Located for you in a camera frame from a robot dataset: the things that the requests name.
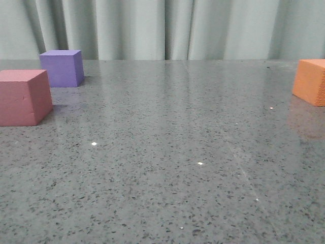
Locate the orange foam cube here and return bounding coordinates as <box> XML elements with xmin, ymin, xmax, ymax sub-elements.
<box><xmin>292</xmin><ymin>59</ymin><xmax>324</xmax><ymax>107</ymax></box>

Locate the pale green curtain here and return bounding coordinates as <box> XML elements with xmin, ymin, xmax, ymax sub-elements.
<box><xmin>1</xmin><ymin>1</ymin><xmax>324</xmax><ymax>60</ymax></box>

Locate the purple foam cube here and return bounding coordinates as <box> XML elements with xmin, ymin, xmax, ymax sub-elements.
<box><xmin>39</xmin><ymin>50</ymin><xmax>84</xmax><ymax>87</ymax></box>

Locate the red foam cube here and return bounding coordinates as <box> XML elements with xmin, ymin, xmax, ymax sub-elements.
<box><xmin>1</xmin><ymin>69</ymin><xmax>53</xmax><ymax>126</ymax></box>

